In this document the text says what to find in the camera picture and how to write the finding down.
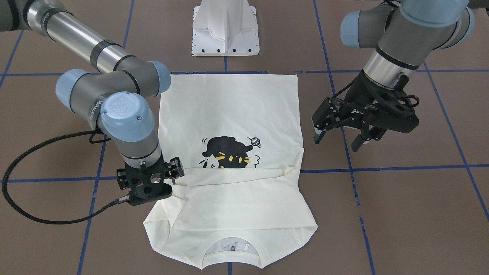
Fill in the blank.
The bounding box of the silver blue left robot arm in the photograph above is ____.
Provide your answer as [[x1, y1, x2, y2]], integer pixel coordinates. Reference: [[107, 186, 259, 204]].
[[311, 0, 475, 152]]

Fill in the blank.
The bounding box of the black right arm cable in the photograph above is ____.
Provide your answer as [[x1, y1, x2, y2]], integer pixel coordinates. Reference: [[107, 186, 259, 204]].
[[2, 130, 132, 225]]

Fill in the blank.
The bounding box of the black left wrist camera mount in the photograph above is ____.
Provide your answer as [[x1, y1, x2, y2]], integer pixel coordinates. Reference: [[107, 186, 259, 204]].
[[365, 88, 419, 133]]

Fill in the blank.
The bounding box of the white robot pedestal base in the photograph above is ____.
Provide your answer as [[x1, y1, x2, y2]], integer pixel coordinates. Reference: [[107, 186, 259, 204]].
[[191, 0, 260, 57]]

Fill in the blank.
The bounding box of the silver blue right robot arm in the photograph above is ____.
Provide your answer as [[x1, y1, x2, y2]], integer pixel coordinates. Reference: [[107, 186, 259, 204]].
[[1, 0, 171, 170]]

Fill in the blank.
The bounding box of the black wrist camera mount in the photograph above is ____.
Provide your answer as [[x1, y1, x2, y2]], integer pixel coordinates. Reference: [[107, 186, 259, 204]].
[[115, 167, 173, 206], [365, 88, 419, 133]]

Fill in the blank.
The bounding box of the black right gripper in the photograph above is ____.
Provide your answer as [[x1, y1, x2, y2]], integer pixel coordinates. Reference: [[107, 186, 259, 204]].
[[126, 157, 185, 182]]

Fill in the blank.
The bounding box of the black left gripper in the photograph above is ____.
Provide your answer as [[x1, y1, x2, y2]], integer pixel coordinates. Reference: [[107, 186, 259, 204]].
[[311, 70, 386, 152]]

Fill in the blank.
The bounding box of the cream long sleeve cat shirt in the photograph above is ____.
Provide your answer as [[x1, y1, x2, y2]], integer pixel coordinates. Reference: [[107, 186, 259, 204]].
[[143, 74, 317, 269]]

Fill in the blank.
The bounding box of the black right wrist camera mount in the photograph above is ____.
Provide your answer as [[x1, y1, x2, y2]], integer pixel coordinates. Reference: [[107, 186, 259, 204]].
[[115, 167, 173, 206]]

